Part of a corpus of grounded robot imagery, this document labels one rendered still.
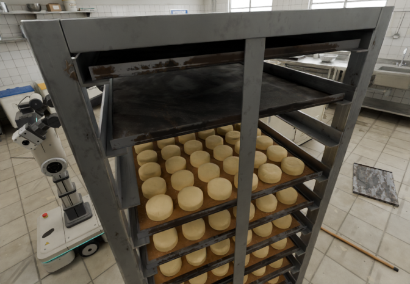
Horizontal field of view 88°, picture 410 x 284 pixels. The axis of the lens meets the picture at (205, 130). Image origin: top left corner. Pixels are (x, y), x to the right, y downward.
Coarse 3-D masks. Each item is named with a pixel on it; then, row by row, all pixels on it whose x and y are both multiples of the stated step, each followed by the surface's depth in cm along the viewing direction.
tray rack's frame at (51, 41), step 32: (32, 32) 19; (64, 32) 19; (96, 32) 20; (128, 32) 21; (160, 32) 22; (192, 32) 23; (224, 32) 25; (256, 32) 26; (288, 32) 28; (320, 32) 30; (384, 32) 34; (64, 64) 20; (256, 64) 29; (352, 64) 37; (64, 96) 22; (256, 96) 31; (64, 128) 23; (96, 128) 26; (256, 128) 34; (352, 128) 42; (96, 160) 26; (96, 192) 28; (320, 192) 50; (320, 224) 56; (128, 256) 35
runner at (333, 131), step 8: (288, 112) 55; (296, 112) 52; (288, 120) 53; (296, 120) 53; (304, 120) 50; (312, 120) 48; (296, 128) 50; (304, 128) 49; (312, 128) 48; (320, 128) 46; (328, 128) 44; (312, 136) 46; (320, 136) 46; (328, 136) 45; (336, 136) 43; (328, 144) 43; (336, 144) 43
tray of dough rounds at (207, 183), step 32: (224, 128) 65; (160, 160) 55; (192, 160) 52; (224, 160) 51; (256, 160) 50; (288, 160) 50; (160, 192) 43; (192, 192) 42; (224, 192) 42; (256, 192) 44; (160, 224) 38
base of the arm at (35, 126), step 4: (40, 120) 130; (28, 124) 129; (32, 124) 130; (36, 124) 129; (40, 124) 129; (44, 124) 130; (28, 128) 125; (32, 128) 128; (36, 128) 128; (40, 128) 129; (44, 128) 131; (48, 128) 134; (32, 132) 127; (36, 132) 128; (40, 132) 130; (44, 132) 132; (40, 136) 130; (44, 136) 134
